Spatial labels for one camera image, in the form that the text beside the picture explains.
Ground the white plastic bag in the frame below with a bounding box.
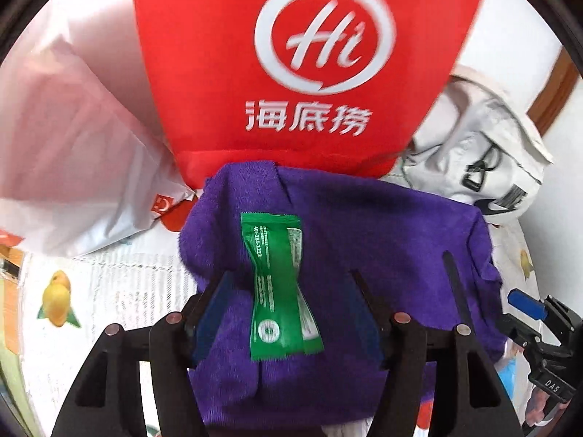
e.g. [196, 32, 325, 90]
[0, 0, 203, 259]

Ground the wooden door frame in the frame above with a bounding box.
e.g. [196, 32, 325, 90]
[528, 49, 580, 138]

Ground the red paper bag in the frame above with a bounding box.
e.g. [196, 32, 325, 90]
[131, 0, 489, 189]

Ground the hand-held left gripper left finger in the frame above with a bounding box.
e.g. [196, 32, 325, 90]
[50, 272, 236, 437]

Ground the purple towel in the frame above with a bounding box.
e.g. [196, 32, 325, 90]
[179, 160, 510, 429]

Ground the beige backpack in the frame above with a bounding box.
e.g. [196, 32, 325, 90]
[380, 64, 555, 226]

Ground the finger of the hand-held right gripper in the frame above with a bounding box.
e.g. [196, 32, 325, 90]
[507, 288, 575, 328]
[500, 312, 544, 351]

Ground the fruit print tablecloth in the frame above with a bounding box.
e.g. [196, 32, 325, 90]
[18, 221, 554, 437]

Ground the green packet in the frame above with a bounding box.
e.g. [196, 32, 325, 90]
[240, 212, 325, 359]

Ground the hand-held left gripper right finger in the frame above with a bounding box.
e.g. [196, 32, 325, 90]
[350, 251, 525, 437]

